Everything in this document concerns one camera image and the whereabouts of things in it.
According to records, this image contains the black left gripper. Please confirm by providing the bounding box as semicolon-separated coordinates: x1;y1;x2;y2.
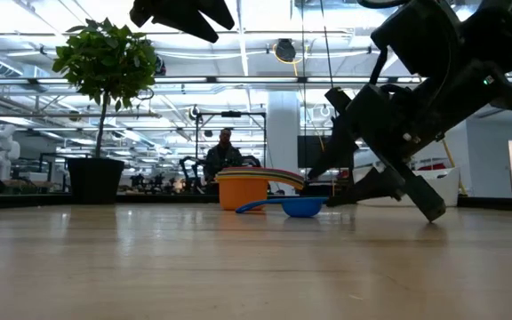
129;0;236;44

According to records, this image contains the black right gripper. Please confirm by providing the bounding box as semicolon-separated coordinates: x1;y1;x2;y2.
307;60;512;223

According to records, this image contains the small royal blue measuring cup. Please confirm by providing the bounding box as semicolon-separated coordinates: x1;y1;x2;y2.
235;196;330;219

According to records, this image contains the orange measuring cup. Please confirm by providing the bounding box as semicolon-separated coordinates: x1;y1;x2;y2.
214;175;305;212

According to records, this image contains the white plastic basket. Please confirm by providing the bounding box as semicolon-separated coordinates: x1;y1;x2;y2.
356;166;461;208

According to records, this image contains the black monitor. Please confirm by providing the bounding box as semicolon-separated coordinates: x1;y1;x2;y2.
297;135;355;169

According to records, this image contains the person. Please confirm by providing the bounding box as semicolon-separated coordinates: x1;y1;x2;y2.
203;127;244;195

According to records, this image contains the green plant in black pot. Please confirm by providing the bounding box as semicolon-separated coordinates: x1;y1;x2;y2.
51;17;158;205

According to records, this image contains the white humanoid robot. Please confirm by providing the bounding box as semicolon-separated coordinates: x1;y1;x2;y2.
0;124;21;181

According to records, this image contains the yellow cable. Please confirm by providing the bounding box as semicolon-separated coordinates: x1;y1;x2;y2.
441;140;468;196

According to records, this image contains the black gantry frame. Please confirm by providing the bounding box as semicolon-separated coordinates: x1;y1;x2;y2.
195;110;268;196

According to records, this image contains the black hanging cable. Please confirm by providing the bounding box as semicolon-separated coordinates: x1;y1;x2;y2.
319;0;335;90

